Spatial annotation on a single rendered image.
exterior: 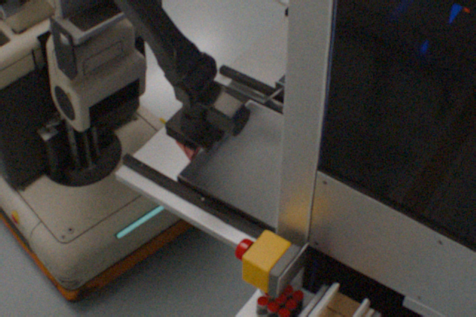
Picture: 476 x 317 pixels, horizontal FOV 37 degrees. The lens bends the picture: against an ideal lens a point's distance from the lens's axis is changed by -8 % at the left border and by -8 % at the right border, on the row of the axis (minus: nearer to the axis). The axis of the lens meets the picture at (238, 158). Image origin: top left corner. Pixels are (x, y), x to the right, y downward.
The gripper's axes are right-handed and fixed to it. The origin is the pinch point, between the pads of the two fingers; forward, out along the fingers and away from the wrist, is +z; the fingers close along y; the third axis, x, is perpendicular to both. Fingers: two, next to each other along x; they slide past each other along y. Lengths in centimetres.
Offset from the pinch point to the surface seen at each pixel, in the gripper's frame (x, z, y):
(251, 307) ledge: -21.7, 0.3, 28.4
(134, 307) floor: 3, 94, -19
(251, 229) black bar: -8.1, -0.8, 19.2
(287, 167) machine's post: -13.2, -29.5, 25.1
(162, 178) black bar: -7.0, 1.8, -2.2
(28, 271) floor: -7, 99, -57
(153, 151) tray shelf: -0.8, 4.6, -9.1
